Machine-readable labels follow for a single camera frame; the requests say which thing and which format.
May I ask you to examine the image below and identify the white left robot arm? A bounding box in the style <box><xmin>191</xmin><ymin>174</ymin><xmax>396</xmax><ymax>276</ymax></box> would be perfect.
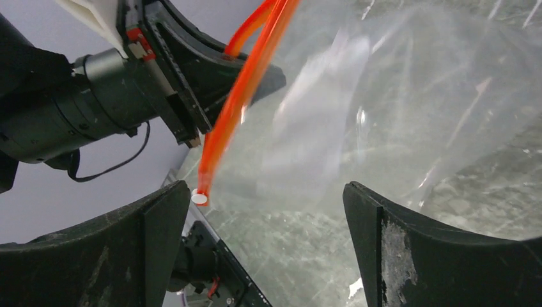
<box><xmin>1</xmin><ymin>1</ymin><xmax>258</xmax><ymax>192</ymax></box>

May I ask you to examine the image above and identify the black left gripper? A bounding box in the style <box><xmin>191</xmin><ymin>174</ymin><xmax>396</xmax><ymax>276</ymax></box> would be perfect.
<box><xmin>72</xmin><ymin>0</ymin><xmax>287</xmax><ymax>149</ymax></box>

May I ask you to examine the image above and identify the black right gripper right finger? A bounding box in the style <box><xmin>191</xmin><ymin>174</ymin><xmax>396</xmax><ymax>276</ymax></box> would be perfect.
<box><xmin>343</xmin><ymin>182</ymin><xmax>541</xmax><ymax>306</ymax></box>

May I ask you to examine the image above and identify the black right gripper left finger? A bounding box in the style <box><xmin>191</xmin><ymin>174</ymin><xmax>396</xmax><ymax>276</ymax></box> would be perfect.
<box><xmin>1</xmin><ymin>181</ymin><xmax>190</xmax><ymax>306</ymax></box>

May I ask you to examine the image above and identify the clear zip top bag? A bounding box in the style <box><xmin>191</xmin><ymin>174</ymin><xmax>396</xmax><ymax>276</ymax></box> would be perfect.
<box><xmin>204</xmin><ymin>1</ymin><xmax>541</xmax><ymax>306</ymax></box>

